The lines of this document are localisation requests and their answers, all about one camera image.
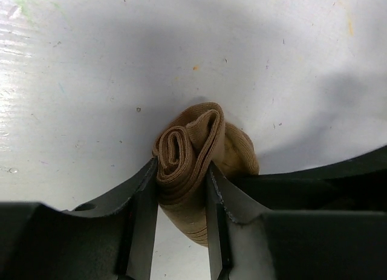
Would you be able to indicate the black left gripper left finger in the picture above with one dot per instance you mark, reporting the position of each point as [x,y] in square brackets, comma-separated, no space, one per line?
[109,237]

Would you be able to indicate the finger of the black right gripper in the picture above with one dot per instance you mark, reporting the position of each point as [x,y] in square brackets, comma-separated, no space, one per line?
[358,183]

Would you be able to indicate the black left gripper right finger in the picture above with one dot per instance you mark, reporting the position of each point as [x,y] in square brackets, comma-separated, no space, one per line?
[247,240]

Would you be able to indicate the tan ribbed sock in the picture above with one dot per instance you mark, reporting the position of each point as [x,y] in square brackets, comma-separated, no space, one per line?
[198,137]

